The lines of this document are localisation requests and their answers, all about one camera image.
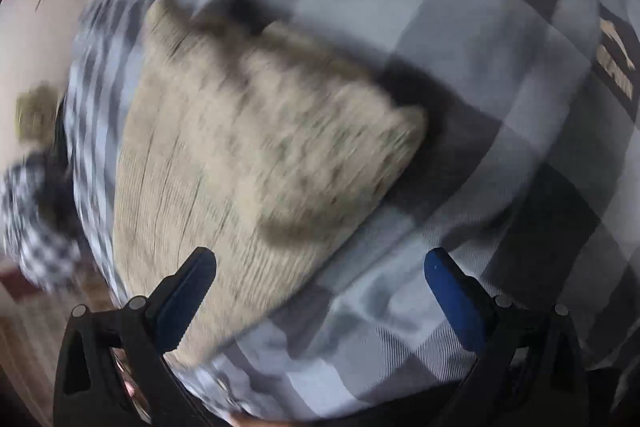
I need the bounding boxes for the cream knit sweater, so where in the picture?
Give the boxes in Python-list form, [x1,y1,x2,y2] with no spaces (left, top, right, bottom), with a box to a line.
[112,0,428,370]

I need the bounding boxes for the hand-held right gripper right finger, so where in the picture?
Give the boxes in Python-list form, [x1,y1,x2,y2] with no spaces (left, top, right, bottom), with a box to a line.
[424,248,588,427]

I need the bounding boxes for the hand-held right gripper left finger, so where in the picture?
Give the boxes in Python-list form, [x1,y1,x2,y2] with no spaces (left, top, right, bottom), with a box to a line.
[52,247,217,427]

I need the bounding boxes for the grey checkered blanket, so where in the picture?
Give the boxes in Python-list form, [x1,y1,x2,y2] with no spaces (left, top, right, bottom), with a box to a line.
[60,0,640,423]

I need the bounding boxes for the beige wall fixture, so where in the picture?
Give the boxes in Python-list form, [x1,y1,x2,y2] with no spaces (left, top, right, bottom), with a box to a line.
[16,84,63,142]

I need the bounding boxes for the black white checkered cloth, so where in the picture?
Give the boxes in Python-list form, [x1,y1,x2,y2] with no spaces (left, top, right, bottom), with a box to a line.
[0,152,86,293]

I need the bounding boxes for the dark cloth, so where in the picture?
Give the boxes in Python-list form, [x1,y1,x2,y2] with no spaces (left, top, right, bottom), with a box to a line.
[45,107,88,238]

